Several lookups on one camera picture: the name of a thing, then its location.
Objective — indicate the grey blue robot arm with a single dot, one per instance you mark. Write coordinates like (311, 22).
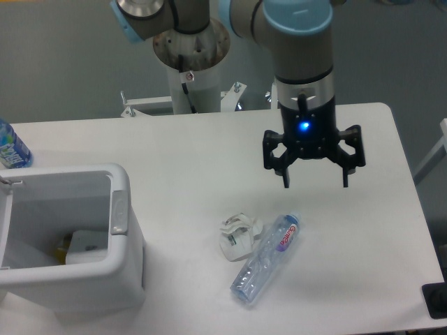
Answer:
(297, 34)

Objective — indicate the black clamp at table edge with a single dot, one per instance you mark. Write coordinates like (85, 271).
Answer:
(435, 299)

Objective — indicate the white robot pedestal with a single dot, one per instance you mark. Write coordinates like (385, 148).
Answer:
(205, 71)

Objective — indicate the white plastic trash can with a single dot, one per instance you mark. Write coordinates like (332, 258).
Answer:
(41, 208)

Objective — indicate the white frame at right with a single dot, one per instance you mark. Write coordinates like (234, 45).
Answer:
(435, 155)

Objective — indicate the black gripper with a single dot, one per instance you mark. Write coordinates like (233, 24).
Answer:
(307, 134)

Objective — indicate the white box in bin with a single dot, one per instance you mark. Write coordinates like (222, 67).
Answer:
(87, 246)

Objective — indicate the white paper trash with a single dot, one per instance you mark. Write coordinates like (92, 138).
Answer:
(238, 234)

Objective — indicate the clear plastic water bottle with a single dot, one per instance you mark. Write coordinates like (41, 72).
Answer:
(267, 256)

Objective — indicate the blue labelled water bottle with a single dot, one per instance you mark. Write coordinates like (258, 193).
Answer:
(14, 152)

